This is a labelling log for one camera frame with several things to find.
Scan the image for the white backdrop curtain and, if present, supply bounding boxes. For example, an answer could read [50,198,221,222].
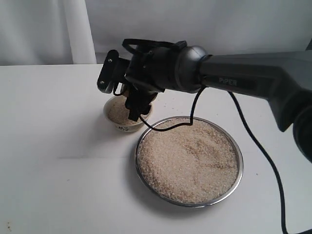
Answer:
[0,0,312,65]

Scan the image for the cream ceramic rice bowl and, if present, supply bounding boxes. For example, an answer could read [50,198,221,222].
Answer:
[103,96,144,133]

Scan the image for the brown wooden cup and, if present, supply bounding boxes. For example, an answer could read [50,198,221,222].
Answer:
[121,84,157,103]

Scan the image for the round steel rice tray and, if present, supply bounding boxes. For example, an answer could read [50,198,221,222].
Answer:
[134,116,243,208]

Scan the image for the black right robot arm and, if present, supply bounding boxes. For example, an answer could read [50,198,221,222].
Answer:
[124,42,312,159]

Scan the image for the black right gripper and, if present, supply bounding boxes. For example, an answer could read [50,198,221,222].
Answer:
[125,47,180,121]

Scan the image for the black camera cable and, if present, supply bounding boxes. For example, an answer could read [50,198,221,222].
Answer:
[113,38,312,234]

